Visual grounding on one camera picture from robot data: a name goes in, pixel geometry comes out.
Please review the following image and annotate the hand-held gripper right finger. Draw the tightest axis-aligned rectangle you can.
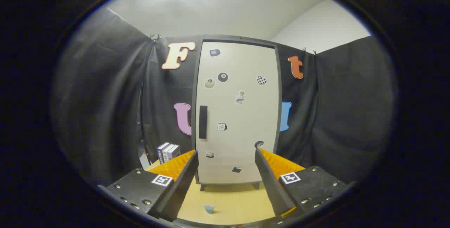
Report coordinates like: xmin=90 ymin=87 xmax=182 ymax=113
xmin=255 ymin=147 xmax=355 ymax=218

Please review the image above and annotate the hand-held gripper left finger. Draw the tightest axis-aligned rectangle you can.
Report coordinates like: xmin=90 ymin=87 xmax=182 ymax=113
xmin=97 ymin=150 xmax=199 ymax=222

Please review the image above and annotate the white cabinet door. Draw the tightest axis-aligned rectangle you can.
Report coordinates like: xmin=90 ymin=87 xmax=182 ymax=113
xmin=195 ymin=42 xmax=281 ymax=185

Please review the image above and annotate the black door handle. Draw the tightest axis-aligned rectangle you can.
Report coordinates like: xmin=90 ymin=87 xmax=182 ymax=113
xmin=199 ymin=106 xmax=208 ymax=139

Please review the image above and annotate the grey cabinet body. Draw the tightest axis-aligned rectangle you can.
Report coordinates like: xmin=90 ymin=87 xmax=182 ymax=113
xmin=191 ymin=34 xmax=283 ymax=191

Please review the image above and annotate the black backdrop cloth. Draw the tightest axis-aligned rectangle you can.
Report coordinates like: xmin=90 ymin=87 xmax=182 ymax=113
xmin=51 ymin=7 xmax=394 ymax=186

